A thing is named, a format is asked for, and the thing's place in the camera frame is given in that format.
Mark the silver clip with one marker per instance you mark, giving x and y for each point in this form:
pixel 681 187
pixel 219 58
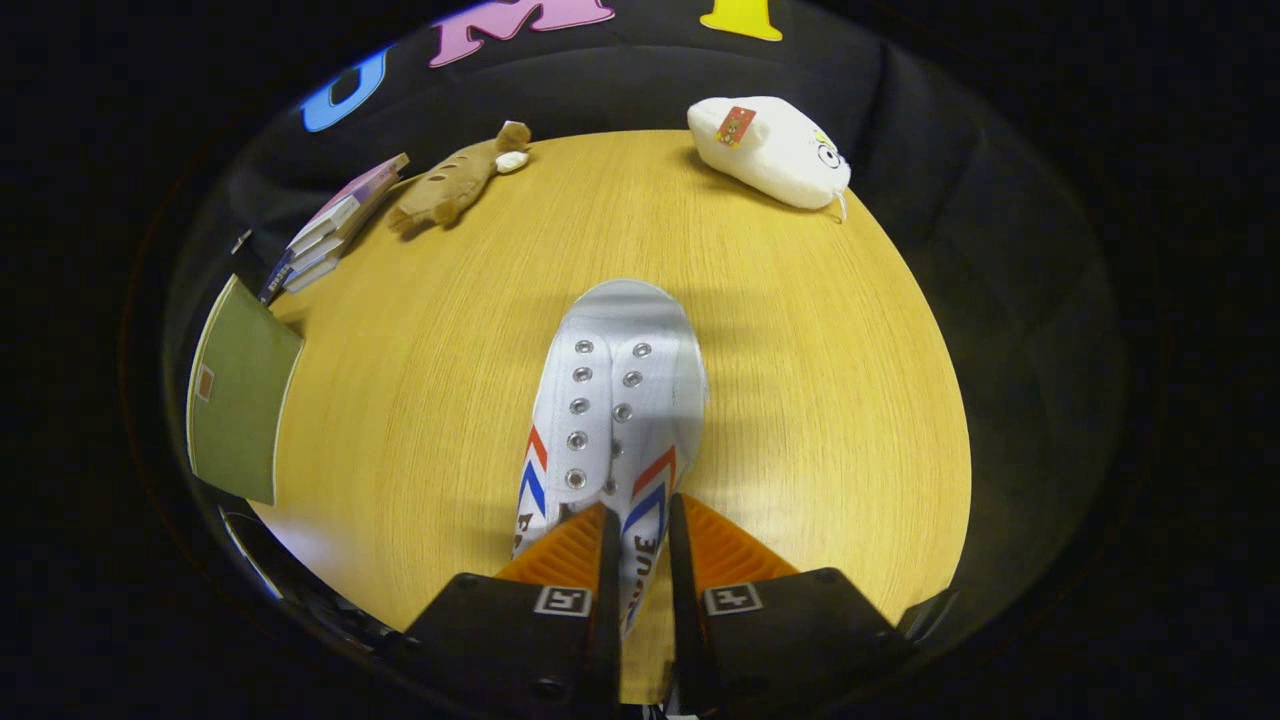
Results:
pixel 240 241

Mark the pink cover book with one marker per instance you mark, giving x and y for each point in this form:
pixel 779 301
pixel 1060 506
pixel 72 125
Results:
pixel 365 185

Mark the white plush toy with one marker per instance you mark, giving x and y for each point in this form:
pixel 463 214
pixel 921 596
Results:
pixel 780 160

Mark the white canvas shoe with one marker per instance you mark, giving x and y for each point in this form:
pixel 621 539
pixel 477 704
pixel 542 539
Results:
pixel 620 350

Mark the brown plush toy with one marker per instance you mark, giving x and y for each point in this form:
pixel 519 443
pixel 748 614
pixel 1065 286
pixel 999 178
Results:
pixel 450 185

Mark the pale blue book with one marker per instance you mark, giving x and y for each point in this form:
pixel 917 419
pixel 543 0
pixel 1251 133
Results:
pixel 305 277

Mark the white book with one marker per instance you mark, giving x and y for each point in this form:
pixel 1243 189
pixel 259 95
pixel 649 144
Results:
pixel 320 250

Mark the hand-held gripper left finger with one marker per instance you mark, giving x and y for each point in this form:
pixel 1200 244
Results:
pixel 608 620

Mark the green fabric storage box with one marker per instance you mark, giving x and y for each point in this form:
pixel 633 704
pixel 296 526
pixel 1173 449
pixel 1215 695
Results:
pixel 240 400

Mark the black backdrop cloth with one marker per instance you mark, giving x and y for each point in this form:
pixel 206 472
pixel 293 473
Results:
pixel 900 100

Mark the dark blue book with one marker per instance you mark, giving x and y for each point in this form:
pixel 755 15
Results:
pixel 275 280

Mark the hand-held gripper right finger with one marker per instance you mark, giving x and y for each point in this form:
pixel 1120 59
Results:
pixel 685 620

